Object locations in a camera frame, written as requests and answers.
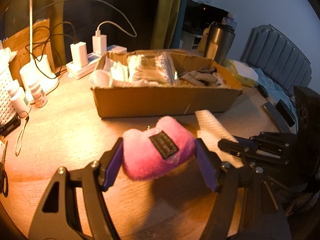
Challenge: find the white textured cloth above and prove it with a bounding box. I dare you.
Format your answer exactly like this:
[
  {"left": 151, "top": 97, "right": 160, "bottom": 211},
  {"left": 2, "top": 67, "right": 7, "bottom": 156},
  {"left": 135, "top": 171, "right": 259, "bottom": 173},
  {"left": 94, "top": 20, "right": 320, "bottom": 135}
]
[{"left": 195, "top": 110, "right": 243, "bottom": 168}]

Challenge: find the pink plush heart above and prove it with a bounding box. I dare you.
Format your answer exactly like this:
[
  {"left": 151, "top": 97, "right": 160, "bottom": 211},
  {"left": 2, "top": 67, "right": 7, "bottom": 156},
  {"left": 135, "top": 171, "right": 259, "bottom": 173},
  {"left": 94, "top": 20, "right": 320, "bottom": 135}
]
[{"left": 123, "top": 116, "right": 196, "bottom": 180}]

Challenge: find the black smartphone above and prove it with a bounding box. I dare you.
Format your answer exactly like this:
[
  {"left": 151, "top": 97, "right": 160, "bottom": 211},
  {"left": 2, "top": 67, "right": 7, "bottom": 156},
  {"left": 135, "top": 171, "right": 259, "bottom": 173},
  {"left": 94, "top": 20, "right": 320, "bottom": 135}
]
[{"left": 276, "top": 99, "right": 296, "bottom": 127}]

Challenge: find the blue bed blanket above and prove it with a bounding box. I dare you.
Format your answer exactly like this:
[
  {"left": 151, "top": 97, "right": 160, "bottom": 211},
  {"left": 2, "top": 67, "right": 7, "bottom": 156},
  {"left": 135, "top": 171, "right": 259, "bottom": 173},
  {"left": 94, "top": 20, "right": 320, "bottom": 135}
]
[{"left": 253, "top": 68, "right": 297, "bottom": 121}]

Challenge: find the black car key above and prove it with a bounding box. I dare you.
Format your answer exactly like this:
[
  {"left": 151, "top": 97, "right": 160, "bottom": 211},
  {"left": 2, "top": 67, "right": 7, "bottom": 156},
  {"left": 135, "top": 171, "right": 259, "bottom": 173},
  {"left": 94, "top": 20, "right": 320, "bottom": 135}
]
[{"left": 256, "top": 84, "right": 269, "bottom": 99}]

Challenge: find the yellow tissue pack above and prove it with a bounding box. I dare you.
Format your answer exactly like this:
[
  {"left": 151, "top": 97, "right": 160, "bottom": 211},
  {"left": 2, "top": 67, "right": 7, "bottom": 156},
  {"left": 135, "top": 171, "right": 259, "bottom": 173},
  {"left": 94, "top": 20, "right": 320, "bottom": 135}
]
[{"left": 223, "top": 59, "right": 258, "bottom": 88}]

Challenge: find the grey knitted sock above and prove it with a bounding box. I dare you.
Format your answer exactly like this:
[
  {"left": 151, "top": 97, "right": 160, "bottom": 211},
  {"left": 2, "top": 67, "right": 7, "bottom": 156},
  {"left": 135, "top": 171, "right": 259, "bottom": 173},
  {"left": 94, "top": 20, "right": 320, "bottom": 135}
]
[{"left": 179, "top": 69, "right": 218, "bottom": 87}]

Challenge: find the grey padded headboard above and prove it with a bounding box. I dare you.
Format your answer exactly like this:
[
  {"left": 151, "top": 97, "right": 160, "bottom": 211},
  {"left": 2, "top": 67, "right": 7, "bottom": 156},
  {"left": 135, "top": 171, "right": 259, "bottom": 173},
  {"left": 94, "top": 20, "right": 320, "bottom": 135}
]
[{"left": 240, "top": 24, "right": 312, "bottom": 96}]

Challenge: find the bag of cotton swabs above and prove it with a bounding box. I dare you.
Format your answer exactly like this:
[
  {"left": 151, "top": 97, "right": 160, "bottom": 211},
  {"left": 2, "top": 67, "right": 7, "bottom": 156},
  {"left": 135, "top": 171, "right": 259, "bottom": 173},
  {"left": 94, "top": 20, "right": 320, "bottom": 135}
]
[{"left": 127, "top": 51, "right": 178, "bottom": 86}]

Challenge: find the steel tumbler black lid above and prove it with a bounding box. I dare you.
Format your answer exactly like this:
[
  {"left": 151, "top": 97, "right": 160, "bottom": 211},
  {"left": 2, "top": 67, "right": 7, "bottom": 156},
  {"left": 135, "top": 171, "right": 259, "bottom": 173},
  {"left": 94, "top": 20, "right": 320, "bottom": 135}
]
[{"left": 204, "top": 22, "right": 235, "bottom": 64}]

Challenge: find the white woven basket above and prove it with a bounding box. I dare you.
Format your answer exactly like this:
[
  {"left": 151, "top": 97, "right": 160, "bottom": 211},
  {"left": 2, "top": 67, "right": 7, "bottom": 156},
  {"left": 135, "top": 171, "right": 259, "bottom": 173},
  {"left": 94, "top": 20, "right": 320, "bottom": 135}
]
[{"left": 0, "top": 63, "right": 16, "bottom": 126}]

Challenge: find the brown cardboard box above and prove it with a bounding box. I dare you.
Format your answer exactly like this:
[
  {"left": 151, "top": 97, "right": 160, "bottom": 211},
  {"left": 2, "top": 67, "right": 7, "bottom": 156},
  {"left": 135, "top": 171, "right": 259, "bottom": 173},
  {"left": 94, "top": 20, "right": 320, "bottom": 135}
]
[{"left": 89, "top": 50, "right": 242, "bottom": 118}]

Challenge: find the white pill bottle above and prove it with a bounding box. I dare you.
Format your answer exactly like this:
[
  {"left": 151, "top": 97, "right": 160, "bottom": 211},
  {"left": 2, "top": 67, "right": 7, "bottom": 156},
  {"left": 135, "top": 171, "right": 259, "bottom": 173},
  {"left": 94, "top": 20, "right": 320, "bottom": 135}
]
[{"left": 28, "top": 81, "right": 48, "bottom": 108}]

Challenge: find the clear plastic water bottle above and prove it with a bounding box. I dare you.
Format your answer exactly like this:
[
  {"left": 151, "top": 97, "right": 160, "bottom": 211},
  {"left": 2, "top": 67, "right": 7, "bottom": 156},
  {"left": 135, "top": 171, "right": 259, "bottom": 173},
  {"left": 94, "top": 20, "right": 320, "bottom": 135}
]
[{"left": 222, "top": 12, "right": 237, "bottom": 30}]

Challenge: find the black monitor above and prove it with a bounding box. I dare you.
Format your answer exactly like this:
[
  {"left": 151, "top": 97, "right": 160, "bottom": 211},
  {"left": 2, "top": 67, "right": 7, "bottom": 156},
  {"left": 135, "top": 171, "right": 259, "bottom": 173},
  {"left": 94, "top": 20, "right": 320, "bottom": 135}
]
[{"left": 182, "top": 0, "right": 228, "bottom": 35}]

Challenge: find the white power strip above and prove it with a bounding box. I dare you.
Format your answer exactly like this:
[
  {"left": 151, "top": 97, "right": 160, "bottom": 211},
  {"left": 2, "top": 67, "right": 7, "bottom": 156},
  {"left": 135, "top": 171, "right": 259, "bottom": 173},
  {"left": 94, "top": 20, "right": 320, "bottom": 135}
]
[{"left": 66, "top": 45, "right": 127, "bottom": 80}]

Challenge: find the white desk lamp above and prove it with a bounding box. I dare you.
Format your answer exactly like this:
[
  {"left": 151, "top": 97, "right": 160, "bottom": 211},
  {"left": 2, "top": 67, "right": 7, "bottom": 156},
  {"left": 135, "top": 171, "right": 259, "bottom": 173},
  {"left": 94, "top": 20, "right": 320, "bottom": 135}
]
[{"left": 17, "top": 0, "right": 73, "bottom": 95}]

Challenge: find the teal curtain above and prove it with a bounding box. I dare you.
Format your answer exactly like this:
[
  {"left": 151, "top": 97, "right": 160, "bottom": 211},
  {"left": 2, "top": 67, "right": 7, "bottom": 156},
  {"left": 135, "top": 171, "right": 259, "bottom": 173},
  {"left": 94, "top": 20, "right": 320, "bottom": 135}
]
[{"left": 170, "top": 0, "right": 187, "bottom": 49}]

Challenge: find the yellow curtain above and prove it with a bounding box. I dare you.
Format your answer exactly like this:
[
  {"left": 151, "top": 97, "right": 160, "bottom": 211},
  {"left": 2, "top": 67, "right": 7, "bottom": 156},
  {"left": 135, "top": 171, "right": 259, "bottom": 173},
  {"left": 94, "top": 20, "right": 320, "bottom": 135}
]
[{"left": 150, "top": 0, "right": 181, "bottom": 50}]

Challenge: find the white charger with cable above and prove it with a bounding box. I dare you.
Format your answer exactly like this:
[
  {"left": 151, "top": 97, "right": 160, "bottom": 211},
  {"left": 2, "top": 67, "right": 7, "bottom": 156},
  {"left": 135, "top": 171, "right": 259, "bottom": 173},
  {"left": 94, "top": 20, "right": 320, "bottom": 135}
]
[{"left": 92, "top": 21, "right": 137, "bottom": 55}]

